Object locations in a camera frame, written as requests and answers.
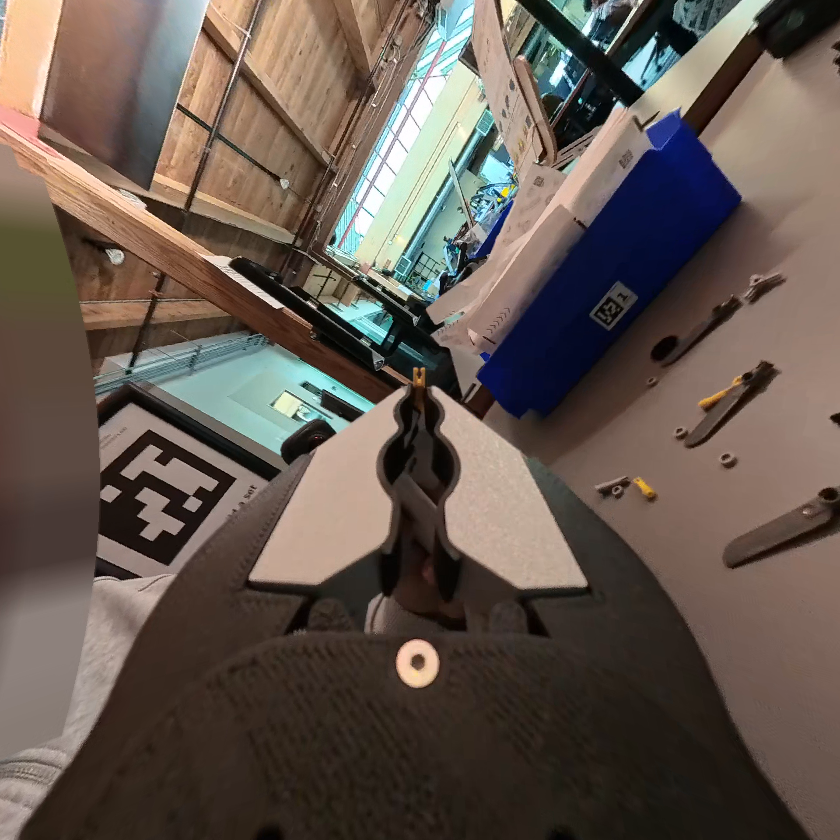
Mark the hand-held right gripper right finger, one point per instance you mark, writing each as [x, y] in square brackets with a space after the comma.
[512, 518]

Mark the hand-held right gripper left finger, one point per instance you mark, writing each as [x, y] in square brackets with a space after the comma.
[328, 512]

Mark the person's left forearm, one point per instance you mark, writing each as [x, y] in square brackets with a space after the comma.
[128, 633]

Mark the light grey lego pin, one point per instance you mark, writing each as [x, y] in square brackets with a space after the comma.
[611, 487]

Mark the short yellow lego piece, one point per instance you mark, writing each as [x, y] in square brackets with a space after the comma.
[644, 489]

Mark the black round lego piece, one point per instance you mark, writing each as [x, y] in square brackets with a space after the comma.
[664, 348]

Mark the dark grey lego blade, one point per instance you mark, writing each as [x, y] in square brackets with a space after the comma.
[709, 325]
[774, 531]
[722, 413]

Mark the yellow lego axle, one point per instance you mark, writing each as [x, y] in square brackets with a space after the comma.
[718, 396]

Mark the light grey lego connector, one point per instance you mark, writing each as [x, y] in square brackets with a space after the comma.
[764, 285]

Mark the white printed paper bag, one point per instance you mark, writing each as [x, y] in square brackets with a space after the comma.
[610, 164]
[525, 282]
[525, 203]

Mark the blue plastic bin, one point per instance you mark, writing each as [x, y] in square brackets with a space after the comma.
[630, 262]

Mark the wooden stand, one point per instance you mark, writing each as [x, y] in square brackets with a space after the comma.
[539, 111]

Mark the instruction sheet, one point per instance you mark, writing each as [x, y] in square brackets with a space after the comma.
[502, 72]

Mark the black device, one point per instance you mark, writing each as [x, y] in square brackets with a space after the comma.
[800, 26]

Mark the metal ventilation duct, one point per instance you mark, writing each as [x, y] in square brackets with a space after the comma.
[118, 72]

